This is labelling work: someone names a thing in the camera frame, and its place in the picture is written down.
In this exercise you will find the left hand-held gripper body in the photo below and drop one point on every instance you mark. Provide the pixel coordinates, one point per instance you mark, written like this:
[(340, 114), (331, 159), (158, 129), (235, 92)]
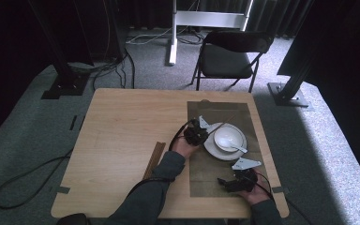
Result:
[(193, 134)]

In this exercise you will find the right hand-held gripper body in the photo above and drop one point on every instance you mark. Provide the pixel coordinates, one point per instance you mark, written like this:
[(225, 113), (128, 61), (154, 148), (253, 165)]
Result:
[(246, 163)]

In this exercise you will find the white round plate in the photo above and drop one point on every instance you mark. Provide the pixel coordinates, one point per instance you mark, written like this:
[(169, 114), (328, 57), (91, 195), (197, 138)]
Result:
[(211, 148)]

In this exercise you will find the single brown wooden chopstick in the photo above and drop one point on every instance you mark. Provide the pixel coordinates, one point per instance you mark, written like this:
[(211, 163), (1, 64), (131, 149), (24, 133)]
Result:
[(223, 124)]

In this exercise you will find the bundle of brown chopsticks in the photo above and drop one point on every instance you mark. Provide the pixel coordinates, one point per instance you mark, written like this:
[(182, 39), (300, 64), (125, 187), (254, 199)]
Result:
[(156, 156)]

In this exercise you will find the person's left hand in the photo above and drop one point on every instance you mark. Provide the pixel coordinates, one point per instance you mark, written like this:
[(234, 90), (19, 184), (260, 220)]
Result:
[(182, 148)]

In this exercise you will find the person's right hand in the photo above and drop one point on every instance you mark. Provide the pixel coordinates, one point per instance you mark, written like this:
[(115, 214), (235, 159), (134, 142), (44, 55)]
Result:
[(258, 195)]

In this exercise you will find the white ceramic spoon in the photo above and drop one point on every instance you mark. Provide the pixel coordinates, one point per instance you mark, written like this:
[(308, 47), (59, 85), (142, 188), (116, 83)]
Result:
[(236, 146)]

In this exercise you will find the white bowl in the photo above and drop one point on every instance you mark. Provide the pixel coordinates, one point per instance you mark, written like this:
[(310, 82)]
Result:
[(229, 132)]

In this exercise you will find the brown woven placemat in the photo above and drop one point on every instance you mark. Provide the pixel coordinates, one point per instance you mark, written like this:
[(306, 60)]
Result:
[(200, 178)]

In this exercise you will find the grey tape piece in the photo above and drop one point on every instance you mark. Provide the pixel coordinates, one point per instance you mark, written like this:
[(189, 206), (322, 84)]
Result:
[(61, 189), (281, 189)]

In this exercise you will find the black folding chair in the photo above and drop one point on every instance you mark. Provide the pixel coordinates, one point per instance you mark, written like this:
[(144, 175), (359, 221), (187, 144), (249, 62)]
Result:
[(225, 62)]

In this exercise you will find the black metal stand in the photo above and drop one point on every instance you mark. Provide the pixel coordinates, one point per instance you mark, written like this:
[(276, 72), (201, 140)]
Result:
[(289, 93), (65, 82)]

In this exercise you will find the black floor tape strip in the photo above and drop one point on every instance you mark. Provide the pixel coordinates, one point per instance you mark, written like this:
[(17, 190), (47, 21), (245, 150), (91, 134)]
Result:
[(73, 122), (82, 122)]

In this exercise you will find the person's dark clothed leg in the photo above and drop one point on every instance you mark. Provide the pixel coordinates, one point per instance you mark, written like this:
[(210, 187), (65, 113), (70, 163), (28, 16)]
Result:
[(72, 219)]

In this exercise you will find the white metal stand frame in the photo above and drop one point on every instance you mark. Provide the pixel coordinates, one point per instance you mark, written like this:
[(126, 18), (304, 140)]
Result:
[(209, 19)]

